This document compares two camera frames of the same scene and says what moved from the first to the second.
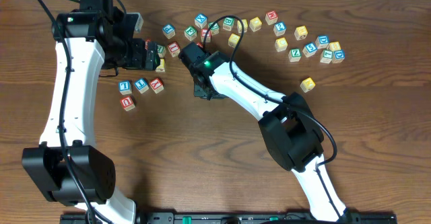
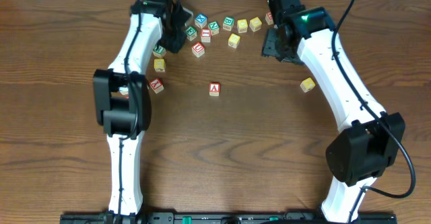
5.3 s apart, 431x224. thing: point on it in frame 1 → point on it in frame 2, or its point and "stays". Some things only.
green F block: (190, 32) stays
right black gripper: (187, 54) → (269, 43)
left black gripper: (150, 58) → (175, 40)
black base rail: (230, 218) stays
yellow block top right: (255, 24) stays
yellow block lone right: (307, 85) stays
